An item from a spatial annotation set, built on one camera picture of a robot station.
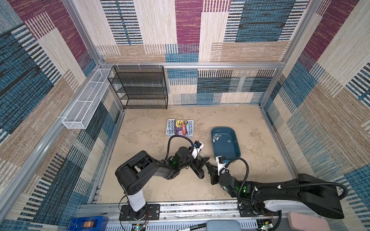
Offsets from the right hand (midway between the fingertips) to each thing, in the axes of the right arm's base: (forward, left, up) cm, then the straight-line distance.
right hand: (209, 169), depth 82 cm
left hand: (+9, +2, +3) cm, 10 cm away
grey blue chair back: (-26, -3, -1) cm, 26 cm away
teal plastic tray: (+19, -14, -5) cm, 24 cm away
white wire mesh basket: (+18, +63, +30) cm, 72 cm away
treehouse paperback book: (+32, +17, -3) cm, 36 cm away
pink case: (-25, -40, -4) cm, 48 cm away
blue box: (-24, +55, +2) cm, 60 cm away
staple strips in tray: (+24, -8, -5) cm, 26 cm away
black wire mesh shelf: (+60, +47, +12) cm, 77 cm away
